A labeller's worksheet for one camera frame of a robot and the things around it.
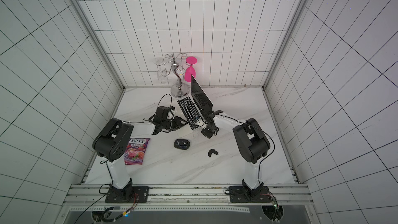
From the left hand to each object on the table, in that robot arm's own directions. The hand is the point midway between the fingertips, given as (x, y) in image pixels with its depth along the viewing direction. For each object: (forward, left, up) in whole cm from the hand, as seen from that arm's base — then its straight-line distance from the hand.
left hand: (184, 125), depth 95 cm
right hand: (-3, -12, -3) cm, 13 cm away
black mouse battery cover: (-15, -17, -3) cm, 23 cm away
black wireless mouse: (-12, 0, 0) cm, 12 cm away
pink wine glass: (+32, -3, +19) cm, 37 cm away
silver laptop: (+19, -8, -2) cm, 20 cm away
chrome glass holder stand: (+32, +6, -2) cm, 33 cm away
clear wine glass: (+32, +17, +13) cm, 38 cm away
